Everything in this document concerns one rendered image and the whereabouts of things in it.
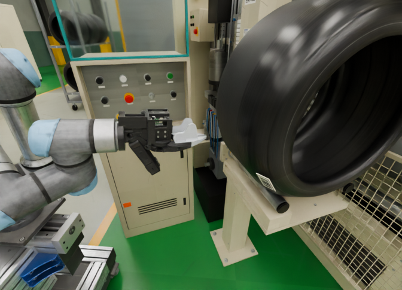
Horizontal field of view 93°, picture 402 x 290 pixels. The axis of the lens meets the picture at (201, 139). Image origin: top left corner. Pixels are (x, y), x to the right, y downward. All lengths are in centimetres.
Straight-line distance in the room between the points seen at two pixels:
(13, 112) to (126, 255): 119
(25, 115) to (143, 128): 48
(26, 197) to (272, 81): 53
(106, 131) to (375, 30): 56
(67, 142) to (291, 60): 46
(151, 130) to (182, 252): 127
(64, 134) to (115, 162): 82
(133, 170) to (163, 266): 69
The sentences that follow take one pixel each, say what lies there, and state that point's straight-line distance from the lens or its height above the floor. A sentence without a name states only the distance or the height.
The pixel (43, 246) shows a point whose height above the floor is 63.
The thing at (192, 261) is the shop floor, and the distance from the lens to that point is 157.
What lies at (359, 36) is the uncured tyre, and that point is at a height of 138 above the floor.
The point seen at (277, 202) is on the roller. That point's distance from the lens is 68.
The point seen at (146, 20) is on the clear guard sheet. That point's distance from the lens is 106.
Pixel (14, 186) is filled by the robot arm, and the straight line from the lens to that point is 51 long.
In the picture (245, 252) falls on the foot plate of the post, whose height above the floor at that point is 1.
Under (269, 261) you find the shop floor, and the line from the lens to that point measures 164.
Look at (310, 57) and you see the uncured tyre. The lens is 44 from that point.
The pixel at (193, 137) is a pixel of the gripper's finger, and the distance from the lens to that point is 47.
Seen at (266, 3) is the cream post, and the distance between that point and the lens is 82.
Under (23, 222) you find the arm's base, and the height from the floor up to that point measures 74.
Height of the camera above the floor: 139
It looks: 30 degrees down
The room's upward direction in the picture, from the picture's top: straight up
